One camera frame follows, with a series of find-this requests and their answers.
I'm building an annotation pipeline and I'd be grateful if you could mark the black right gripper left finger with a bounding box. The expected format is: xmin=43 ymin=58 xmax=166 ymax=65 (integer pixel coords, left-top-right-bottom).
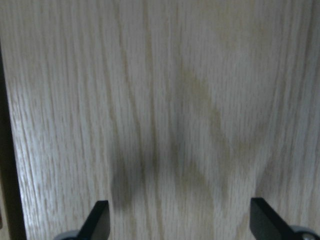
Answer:
xmin=75 ymin=200 xmax=111 ymax=240

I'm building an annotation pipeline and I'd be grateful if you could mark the light wooden drawer cabinet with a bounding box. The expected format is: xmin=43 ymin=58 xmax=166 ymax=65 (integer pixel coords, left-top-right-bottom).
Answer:
xmin=0 ymin=0 xmax=320 ymax=240

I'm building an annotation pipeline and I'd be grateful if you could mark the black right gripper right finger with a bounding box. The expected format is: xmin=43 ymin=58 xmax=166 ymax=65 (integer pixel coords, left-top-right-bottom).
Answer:
xmin=249 ymin=197 xmax=300 ymax=240

